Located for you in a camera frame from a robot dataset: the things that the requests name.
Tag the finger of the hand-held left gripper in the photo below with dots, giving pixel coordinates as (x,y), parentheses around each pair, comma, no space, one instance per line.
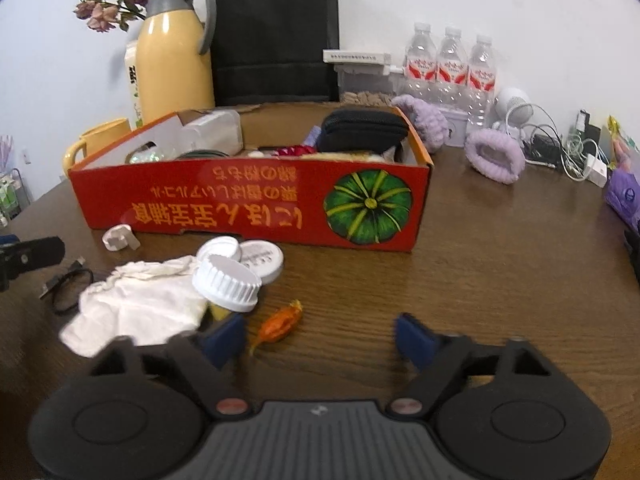
(35,254)

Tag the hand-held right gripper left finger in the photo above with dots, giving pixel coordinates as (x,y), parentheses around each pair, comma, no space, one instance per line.
(226,341)

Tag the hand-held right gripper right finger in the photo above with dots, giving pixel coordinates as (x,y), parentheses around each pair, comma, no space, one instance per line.
(412,341)

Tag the orange candy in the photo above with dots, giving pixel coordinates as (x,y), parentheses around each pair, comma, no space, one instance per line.
(277,327)

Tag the white capped bottle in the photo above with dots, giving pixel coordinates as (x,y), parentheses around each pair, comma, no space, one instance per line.
(227,282)

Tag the small white plastic clip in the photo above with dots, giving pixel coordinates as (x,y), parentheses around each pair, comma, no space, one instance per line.
(120,238)

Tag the white round lid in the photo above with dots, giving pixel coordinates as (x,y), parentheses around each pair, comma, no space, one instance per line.
(217,247)
(265,260)

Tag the white cloth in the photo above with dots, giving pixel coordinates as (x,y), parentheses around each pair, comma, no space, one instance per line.
(140,300)

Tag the printed cardboard box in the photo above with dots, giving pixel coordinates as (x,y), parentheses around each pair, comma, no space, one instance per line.
(225,200)

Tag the iridescent plastic bag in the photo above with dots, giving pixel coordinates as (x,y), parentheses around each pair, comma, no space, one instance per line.
(145,155)

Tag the red ribbon bow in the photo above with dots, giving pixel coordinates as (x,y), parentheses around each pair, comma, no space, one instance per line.
(297,151)

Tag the clear plastic bottle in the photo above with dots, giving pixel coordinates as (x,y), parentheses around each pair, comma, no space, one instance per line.
(212,132)

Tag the purple cloth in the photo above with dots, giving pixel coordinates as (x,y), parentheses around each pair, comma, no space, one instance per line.
(312,137)

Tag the metal rack with green bottles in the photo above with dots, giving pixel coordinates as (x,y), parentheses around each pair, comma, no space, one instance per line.
(11,195)

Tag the yellow mug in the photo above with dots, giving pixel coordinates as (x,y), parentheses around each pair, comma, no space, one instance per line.
(105,137)

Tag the purple fuzzy wristband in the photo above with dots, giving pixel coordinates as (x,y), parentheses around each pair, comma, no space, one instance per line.
(430,120)
(505,160)

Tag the small white box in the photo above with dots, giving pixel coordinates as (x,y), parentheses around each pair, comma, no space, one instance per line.
(456,127)

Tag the yellow thermos jug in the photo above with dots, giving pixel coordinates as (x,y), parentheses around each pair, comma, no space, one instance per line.
(170,70)

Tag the dark flat object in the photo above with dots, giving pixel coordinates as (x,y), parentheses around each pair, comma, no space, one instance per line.
(632,255)

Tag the white charger plug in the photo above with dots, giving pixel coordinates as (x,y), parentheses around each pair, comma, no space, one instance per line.
(596,170)

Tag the purple packet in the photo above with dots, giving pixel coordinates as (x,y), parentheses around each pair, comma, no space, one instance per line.
(625,197)

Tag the white round device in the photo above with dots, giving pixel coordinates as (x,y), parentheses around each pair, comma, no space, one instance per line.
(512,102)

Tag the clear seed container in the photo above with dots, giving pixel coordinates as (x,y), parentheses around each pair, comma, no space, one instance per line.
(362,82)

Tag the clear water bottle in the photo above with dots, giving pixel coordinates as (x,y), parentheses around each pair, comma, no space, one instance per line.
(419,65)
(451,70)
(482,80)

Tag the black adapter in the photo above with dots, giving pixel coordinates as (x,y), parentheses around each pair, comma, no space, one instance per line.
(587,130)

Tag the yellow pink snack packet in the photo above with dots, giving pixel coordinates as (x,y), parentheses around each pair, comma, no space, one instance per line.
(625,145)

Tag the black paper bag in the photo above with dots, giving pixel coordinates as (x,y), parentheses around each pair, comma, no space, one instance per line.
(275,35)

